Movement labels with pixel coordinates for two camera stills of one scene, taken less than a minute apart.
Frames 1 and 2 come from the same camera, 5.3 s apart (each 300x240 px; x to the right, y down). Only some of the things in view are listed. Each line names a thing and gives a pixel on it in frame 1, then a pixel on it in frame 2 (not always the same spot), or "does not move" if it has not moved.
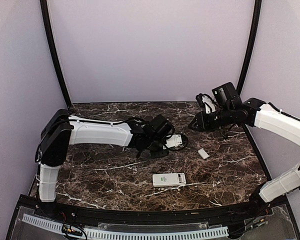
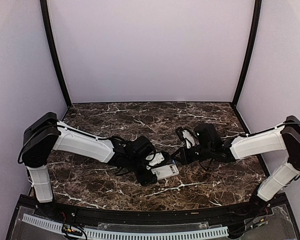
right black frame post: (256, 27) does not move
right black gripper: (203, 125) to (185, 159)
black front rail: (91, 215) does not move
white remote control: (167, 179) to (164, 172)
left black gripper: (155, 155) to (147, 178)
